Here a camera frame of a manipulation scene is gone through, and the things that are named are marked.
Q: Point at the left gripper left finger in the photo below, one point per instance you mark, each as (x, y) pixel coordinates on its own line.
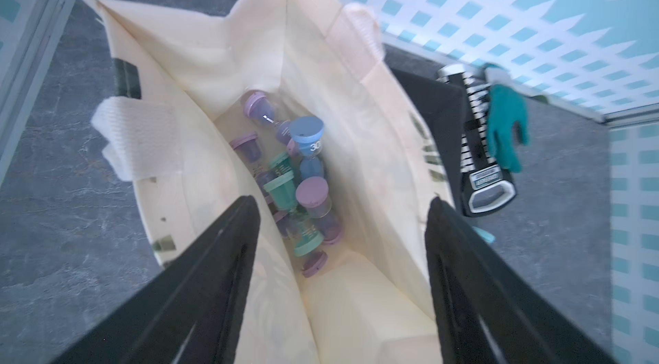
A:
(193, 311)

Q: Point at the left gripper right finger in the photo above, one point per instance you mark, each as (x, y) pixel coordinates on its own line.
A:
(486, 313)

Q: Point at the blue hourglass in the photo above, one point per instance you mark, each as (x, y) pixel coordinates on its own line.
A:
(306, 132)

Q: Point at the purple hourglass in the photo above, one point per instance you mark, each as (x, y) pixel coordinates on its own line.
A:
(264, 110)

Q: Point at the teal hourglass by brush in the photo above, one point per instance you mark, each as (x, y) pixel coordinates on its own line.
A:
(486, 236)

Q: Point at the black white hair brush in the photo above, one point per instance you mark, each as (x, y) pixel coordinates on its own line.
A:
(485, 187)

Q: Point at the green rubber glove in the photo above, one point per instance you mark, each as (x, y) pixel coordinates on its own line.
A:
(507, 119)

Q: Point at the black flat box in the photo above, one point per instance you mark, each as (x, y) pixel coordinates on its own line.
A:
(442, 106)

